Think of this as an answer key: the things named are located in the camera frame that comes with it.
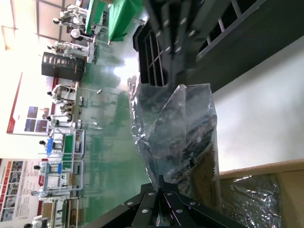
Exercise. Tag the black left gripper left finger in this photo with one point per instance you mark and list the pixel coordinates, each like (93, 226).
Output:
(145, 204)

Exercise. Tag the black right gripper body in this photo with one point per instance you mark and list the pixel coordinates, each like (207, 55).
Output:
(178, 12)

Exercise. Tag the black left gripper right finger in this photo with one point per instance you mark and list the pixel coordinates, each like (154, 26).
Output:
(175, 202)

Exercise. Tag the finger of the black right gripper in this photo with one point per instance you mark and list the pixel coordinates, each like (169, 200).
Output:
(184, 59)
(169, 61)

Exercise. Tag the translucent grey antistatic bag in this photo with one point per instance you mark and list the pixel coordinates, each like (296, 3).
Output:
(166, 133)

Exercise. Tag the black slotted plastic container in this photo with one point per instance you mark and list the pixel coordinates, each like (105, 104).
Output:
(249, 47)

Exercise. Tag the crinkled silver bagged card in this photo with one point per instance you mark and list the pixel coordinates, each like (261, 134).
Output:
(256, 204)

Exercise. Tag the brown cardboard box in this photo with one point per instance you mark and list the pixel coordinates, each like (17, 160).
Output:
(292, 202)

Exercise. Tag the wide green cloth table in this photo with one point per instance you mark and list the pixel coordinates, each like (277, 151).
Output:
(121, 21)

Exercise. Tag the narrow green cloth table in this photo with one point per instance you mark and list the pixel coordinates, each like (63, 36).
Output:
(91, 19)

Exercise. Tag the white rack with green panel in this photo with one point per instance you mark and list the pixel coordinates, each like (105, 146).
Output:
(69, 145)

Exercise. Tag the white leg work table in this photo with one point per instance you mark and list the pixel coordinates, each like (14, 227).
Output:
(76, 102)

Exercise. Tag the tall black cabinet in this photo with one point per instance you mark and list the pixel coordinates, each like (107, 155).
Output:
(64, 67)

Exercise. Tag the metal frame workbench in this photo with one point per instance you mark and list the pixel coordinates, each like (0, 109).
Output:
(76, 213)

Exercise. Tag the white frame rack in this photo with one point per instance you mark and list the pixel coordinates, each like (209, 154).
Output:
(60, 167)

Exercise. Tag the white red wall info board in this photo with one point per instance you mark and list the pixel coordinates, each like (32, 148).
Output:
(21, 104)
(23, 190)

